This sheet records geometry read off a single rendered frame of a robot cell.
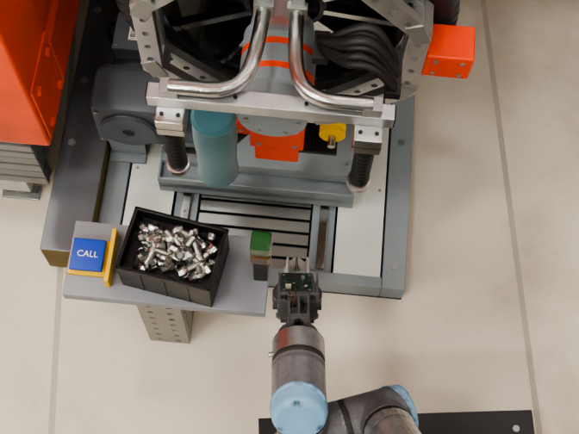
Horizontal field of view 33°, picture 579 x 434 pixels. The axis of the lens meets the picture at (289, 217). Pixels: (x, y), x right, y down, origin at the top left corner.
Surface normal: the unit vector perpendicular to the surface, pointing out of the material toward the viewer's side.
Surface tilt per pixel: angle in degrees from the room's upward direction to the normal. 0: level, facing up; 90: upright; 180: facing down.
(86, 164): 0
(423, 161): 0
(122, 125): 90
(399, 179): 0
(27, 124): 90
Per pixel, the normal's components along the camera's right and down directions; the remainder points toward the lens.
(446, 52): 0.03, -0.38
